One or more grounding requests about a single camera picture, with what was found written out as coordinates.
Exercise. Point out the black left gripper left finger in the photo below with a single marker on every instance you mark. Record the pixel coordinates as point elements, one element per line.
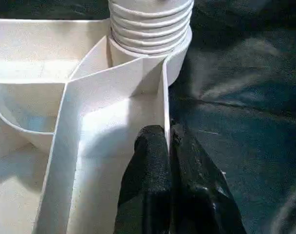
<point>148,170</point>

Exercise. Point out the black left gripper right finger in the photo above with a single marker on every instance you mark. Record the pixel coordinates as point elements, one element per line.
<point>199,185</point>

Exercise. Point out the white plastic table leg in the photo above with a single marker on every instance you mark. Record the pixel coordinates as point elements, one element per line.
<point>150,24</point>

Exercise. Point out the white plastic table top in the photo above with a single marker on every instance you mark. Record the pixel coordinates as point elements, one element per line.
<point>28,48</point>

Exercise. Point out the black glossy mat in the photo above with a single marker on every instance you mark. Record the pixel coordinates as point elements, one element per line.
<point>235,97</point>

